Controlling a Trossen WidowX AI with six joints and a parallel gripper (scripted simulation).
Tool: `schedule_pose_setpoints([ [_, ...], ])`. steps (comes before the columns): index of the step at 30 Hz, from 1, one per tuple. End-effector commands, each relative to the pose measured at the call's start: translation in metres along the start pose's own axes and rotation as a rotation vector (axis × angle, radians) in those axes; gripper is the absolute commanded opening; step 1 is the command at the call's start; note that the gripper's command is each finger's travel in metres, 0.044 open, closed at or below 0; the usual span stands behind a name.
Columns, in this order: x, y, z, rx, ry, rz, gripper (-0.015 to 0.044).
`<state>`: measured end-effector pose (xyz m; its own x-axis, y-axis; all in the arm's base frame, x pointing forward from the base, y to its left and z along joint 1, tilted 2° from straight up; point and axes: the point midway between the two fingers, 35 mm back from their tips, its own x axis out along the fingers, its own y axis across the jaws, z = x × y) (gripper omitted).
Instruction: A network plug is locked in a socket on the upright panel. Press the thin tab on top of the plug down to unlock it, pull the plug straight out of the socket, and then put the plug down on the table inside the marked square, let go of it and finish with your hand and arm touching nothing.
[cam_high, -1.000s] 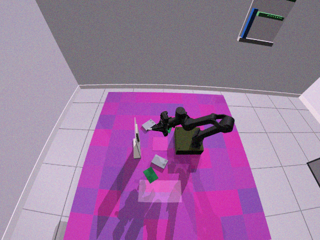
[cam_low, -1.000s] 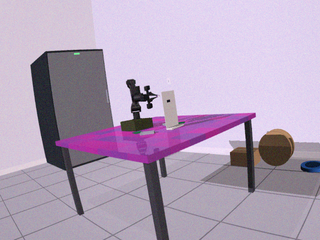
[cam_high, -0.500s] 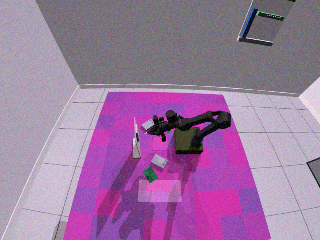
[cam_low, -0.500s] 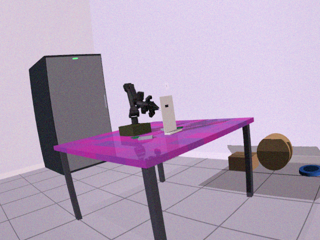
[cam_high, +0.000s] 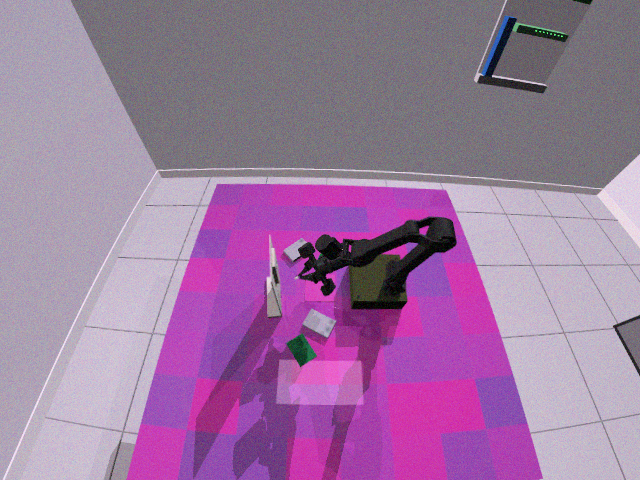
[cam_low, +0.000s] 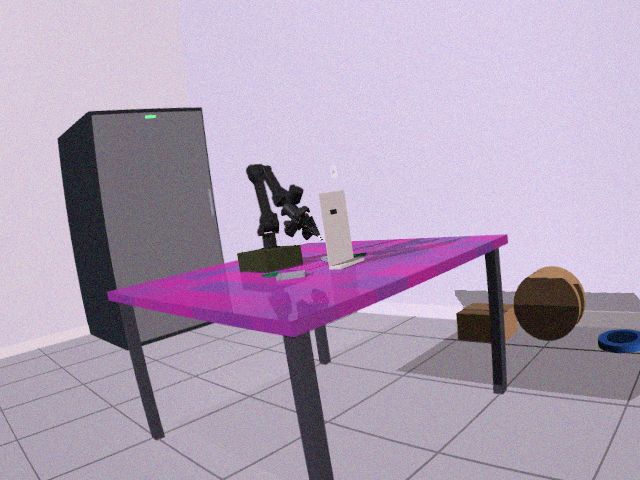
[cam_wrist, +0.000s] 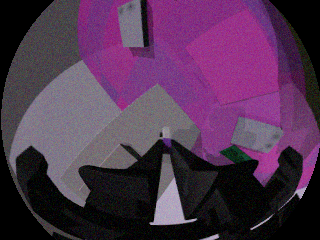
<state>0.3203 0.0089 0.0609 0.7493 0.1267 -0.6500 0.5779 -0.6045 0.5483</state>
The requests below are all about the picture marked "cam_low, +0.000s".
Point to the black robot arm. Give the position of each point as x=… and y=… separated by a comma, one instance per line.
x=268, y=221

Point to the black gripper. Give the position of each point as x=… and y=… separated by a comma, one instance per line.
x=307, y=223

